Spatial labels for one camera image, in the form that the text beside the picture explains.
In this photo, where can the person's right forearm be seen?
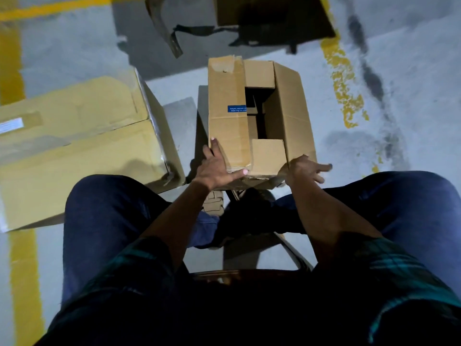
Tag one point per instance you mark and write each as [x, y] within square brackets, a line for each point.
[324, 219]

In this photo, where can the person's left hand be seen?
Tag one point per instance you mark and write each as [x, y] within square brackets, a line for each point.
[216, 172]

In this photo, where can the person's left woven shoe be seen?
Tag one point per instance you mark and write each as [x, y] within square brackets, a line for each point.
[214, 203]

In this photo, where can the person's left forearm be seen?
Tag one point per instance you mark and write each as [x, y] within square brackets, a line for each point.
[180, 223]

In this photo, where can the large yellowish taped carton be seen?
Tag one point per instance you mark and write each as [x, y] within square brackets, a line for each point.
[72, 176]

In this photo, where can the small carton with blue tape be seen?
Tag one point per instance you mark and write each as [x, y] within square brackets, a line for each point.
[223, 140]

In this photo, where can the person's blue jeans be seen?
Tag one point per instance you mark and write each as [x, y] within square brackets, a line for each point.
[414, 205]

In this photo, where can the person's right hand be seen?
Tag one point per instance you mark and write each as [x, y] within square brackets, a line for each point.
[302, 171]

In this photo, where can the hanging brown tape strip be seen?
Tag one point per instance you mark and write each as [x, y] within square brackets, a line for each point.
[162, 28]

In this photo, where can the upright brown cardboard sheet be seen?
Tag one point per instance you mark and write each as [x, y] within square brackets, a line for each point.
[230, 10]

